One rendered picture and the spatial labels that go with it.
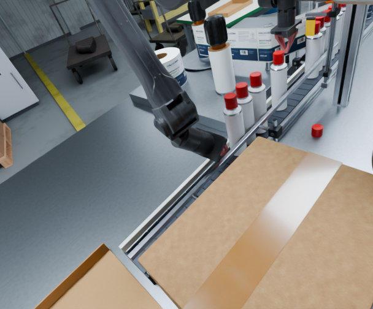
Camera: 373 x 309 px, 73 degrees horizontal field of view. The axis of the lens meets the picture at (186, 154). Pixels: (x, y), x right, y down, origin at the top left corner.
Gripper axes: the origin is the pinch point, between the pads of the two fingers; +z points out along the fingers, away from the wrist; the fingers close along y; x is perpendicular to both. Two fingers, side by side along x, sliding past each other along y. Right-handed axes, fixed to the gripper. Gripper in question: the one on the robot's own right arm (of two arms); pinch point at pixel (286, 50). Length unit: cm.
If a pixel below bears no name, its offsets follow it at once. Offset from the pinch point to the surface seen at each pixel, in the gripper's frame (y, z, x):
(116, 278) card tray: 91, 20, 3
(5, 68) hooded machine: 35, 36, -400
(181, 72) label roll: 13.9, 7.6, -45.6
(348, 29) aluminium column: 1.2, -8.3, 19.9
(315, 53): -6.1, 2.9, 8.0
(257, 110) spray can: 31.6, 4.4, 7.9
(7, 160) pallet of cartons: 108, 96, -271
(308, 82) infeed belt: -3.7, 13.6, 7.6
